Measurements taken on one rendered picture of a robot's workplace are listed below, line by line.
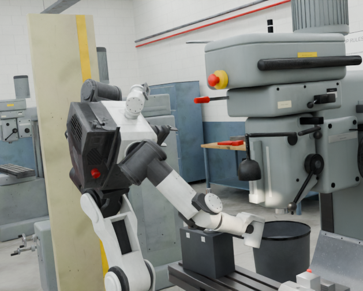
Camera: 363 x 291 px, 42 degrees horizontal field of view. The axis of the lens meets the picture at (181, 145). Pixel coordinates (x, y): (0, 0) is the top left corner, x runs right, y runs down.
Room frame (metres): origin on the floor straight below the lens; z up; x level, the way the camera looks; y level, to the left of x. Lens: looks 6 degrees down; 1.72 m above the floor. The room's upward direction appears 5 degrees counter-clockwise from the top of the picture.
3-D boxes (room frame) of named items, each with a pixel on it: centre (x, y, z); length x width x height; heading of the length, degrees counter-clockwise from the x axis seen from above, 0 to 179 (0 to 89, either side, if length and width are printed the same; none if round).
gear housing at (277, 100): (1.64, -0.37, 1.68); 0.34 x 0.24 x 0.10; 122
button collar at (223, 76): (1.50, -0.14, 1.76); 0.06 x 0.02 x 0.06; 32
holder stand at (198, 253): (2.02, -0.07, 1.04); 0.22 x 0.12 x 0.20; 39
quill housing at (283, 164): (1.62, -0.34, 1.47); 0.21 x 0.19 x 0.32; 32
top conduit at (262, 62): (1.51, -0.44, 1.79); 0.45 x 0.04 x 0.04; 122
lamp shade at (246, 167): (1.45, -0.21, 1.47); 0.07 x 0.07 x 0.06
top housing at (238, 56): (1.63, -0.35, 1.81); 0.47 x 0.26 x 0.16; 122
